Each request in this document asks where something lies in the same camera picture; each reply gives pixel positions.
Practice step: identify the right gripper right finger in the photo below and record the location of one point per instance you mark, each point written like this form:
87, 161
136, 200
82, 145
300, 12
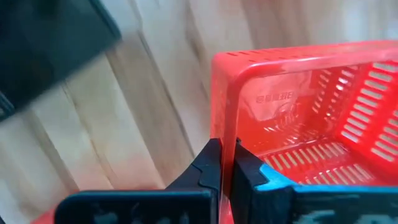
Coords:
311, 208

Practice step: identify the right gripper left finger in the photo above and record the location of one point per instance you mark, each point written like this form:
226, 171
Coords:
140, 208

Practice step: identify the red slotted plastic basket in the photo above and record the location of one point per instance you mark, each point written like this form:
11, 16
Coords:
280, 93

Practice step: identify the black slotted plastic basket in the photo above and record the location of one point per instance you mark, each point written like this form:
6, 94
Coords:
46, 46

